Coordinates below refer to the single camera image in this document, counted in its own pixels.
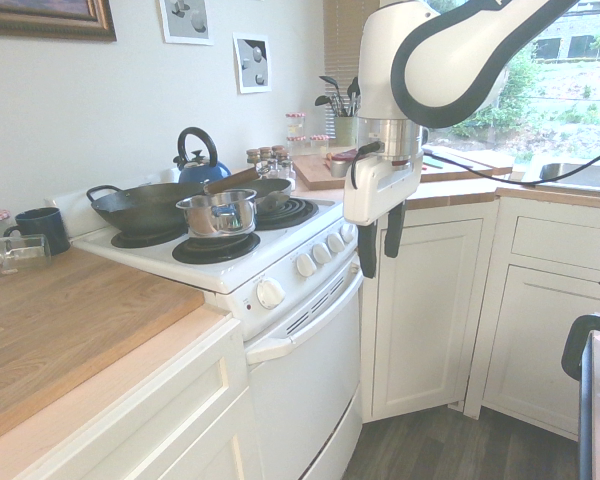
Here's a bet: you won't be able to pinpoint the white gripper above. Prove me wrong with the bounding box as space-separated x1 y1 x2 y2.
343 152 424 280

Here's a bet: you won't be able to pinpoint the white oven door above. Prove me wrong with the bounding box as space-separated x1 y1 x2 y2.
244 249 365 480

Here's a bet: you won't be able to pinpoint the large white oven knob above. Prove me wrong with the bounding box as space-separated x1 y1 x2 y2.
256 278 286 309

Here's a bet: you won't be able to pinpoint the cream corner cabinet door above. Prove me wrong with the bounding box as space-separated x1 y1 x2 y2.
362 199 500 424

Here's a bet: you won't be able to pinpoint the large wooden cutting board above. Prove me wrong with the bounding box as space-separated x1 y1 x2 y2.
292 148 514 192

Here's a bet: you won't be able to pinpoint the black coil burner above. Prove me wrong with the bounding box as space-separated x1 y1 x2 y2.
252 198 320 231
110 227 181 250
172 232 261 265

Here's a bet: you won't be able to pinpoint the white electric stove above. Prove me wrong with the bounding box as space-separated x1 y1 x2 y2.
43 168 366 480

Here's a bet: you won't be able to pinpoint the pale green utensil holder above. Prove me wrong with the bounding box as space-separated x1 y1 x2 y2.
334 115 360 147

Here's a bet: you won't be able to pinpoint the grey frying pan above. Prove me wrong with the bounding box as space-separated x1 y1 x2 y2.
207 178 294 211

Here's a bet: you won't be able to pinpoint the black spatula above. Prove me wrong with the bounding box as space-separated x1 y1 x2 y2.
346 77 361 119

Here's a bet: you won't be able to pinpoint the stainless steel pot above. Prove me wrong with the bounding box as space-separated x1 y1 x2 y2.
175 188 259 237

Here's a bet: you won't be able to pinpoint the black cooking spoon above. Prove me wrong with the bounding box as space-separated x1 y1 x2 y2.
318 74 344 119

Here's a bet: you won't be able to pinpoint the cream sink cabinet panel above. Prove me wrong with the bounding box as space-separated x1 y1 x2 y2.
509 212 600 276

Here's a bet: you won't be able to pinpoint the cream sink cabinet door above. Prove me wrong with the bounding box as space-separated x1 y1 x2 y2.
479 264 600 437

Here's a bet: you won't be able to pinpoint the white stove bottom drawer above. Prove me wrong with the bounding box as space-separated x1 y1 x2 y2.
299 394 365 480

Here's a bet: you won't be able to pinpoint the wooden window blinds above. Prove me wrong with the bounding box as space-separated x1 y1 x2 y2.
323 0 381 146

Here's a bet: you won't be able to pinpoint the steel kitchen sink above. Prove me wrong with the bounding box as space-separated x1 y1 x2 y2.
522 160 600 195

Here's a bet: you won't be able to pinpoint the black clamp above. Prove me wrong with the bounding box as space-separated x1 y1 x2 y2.
562 314 600 480

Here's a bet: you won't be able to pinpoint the grey geometric shapes print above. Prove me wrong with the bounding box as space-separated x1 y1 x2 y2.
232 32 273 95
158 0 215 46

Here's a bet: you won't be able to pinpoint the window pane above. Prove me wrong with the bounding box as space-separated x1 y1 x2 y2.
424 0 600 164

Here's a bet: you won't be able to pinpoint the black wok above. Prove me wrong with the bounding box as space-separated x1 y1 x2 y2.
86 167 260 236

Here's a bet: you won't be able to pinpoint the cream cabinet drawer front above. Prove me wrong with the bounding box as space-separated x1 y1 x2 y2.
0 314 254 480

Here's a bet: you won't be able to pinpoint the dark blue mug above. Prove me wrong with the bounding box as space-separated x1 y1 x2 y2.
2 206 72 257

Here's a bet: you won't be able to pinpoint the lidless clear glass jar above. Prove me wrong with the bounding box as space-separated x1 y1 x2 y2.
0 233 54 277

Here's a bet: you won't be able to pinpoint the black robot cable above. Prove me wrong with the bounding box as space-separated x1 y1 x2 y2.
348 141 600 190

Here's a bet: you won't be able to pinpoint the blue kettle black handle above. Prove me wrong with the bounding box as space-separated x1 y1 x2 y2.
173 126 233 186

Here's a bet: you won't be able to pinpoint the framed painting gold frame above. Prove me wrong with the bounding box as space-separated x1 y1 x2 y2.
0 0 118 42

